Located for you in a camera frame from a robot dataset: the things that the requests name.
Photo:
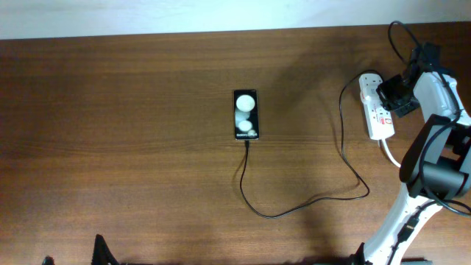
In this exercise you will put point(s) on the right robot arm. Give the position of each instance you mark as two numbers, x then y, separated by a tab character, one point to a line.
435	171

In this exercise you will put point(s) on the white charger plug adapter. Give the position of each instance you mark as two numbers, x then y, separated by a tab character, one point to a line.
368	86

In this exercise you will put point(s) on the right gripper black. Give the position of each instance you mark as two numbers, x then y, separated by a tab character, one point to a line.
398	109

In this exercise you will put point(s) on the black Galaxy smartphone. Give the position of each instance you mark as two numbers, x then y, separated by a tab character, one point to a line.
246	120

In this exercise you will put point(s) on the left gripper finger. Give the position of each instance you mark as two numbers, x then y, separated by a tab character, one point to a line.
48	260
101	253

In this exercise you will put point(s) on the white power strip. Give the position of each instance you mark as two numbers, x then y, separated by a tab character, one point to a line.
379	121

